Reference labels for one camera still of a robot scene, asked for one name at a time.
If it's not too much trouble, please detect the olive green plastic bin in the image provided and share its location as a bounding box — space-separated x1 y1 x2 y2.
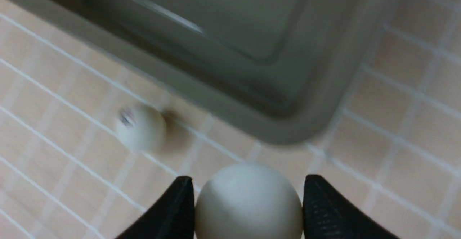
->
10 0 388 145

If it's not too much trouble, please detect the orange checkered tablecloth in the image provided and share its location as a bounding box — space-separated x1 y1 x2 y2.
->
1 0 460 239

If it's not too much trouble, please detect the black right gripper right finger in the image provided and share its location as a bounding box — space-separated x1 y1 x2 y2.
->
303 175 398 239

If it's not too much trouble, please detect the plain white ping-pong ball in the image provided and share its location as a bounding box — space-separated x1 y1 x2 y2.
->
195 163 303 239

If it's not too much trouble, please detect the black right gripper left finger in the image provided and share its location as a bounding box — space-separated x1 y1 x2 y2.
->
117 176 195 239

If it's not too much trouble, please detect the white ping-pong ball with logo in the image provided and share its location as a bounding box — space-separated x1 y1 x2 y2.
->
114 103 166 152

